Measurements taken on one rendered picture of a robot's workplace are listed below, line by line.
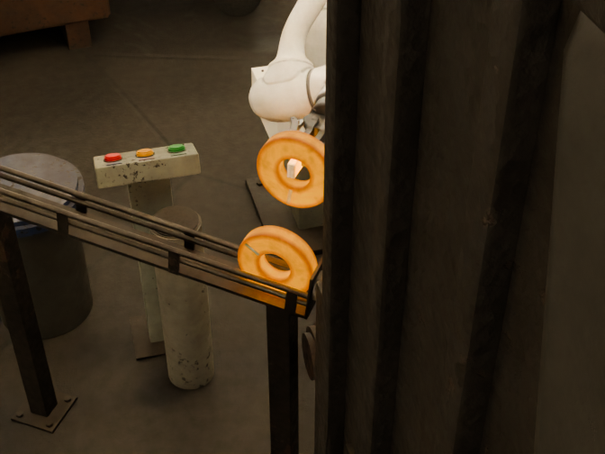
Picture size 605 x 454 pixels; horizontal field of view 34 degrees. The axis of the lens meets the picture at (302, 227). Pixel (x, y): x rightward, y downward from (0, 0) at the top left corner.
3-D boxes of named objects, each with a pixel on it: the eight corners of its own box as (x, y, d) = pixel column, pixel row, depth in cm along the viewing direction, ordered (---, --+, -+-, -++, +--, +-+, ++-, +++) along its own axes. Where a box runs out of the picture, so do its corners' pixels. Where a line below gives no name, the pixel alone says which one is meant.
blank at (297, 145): (338, 155, 178) (345, 145, 181) (261, 126, 181) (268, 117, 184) (324, 220, 188) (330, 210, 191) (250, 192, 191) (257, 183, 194)
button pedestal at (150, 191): (215, 346, 267) (201, 160, 228) (127, 362, 263) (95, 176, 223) (205, 305, 279) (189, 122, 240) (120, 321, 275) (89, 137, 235)
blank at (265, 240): (283, 311, 193) (289, 300, 195) (328, 275, 182) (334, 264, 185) (221, 260, 191) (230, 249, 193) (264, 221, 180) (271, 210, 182)
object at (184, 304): (218, 385, 256) (205, 232, 223) (172, 394, 254) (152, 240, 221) (210, 352, 265) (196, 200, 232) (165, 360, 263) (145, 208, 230)
